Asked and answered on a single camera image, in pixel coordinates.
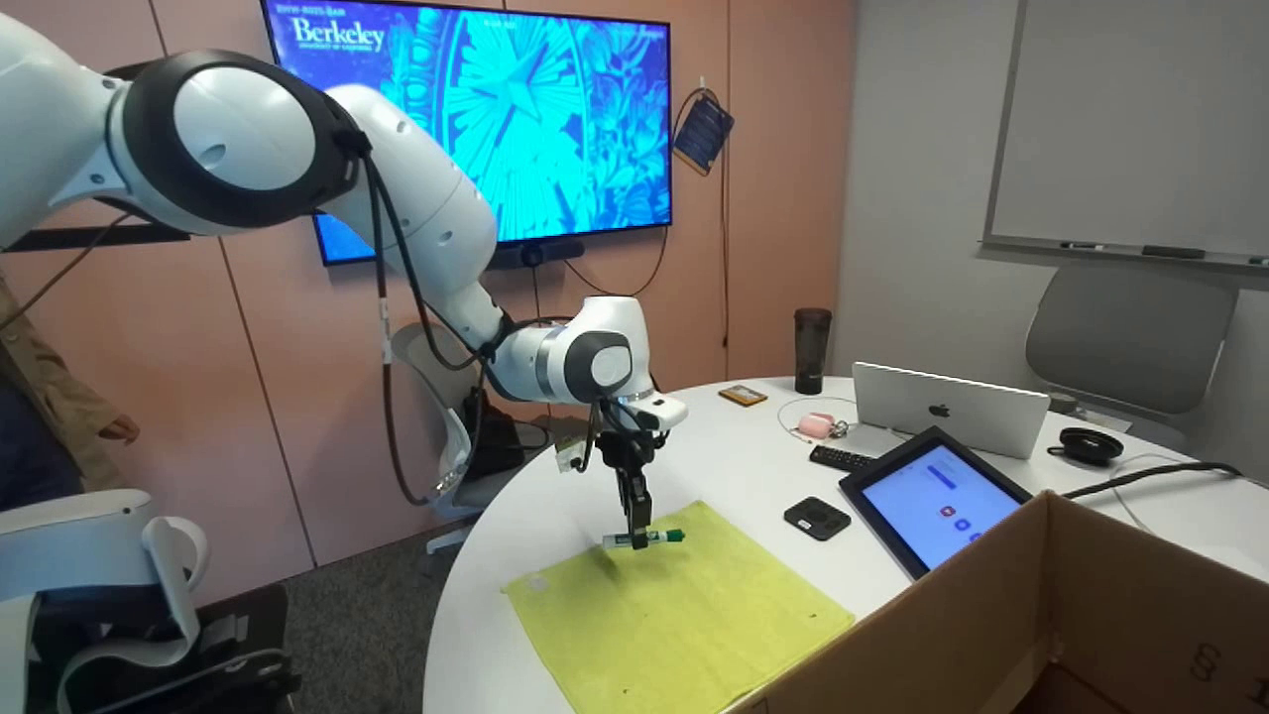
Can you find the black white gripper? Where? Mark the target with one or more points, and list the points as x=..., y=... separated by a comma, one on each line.
x=628, y=434

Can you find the green white marker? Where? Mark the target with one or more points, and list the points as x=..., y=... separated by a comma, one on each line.
x=647, y=539

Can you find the yellow-green microfiber towel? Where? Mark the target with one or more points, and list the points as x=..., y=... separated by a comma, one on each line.
x=673, y=627

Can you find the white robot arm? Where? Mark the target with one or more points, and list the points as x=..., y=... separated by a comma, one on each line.
x=223, y=143

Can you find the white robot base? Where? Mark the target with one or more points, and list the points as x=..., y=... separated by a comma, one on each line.
x=98, y=615

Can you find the brown cardboard box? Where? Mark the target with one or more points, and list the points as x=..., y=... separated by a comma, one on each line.
x=1054, y=613

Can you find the small brown wallet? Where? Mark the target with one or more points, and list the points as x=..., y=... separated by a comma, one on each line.
x=745, y=393

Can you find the small black phone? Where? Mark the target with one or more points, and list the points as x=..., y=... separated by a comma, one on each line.
x=814, y=516

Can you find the black remote control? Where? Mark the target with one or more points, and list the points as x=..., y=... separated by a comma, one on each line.
x=837, y=458

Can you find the pink earbuds case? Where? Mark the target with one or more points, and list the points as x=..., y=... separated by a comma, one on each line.
x=817, y=425

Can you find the dark tall tumbler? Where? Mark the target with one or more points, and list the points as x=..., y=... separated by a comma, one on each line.
x=811, y=342

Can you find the silver open laptop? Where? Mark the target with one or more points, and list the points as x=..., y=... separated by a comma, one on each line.
x=983, y=413

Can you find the black tablet with lit screen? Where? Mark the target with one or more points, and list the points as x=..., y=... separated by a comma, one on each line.
x=929, y=499

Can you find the black round puck device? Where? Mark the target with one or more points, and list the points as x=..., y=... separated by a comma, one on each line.
x=1088, y=447

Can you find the grey office chair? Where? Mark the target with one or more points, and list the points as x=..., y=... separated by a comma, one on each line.
x=1136, y=340

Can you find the person in tan jacket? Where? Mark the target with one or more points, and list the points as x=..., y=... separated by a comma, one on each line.
x=52, y=425

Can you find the black wall mounted tablet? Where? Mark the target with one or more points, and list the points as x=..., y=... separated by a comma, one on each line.
x=702, y=129

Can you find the wall mounted television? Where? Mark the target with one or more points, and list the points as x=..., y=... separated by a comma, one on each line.
x=560, y=122

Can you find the whiteboard on wall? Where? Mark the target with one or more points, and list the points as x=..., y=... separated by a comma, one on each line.
x=1136, y=129

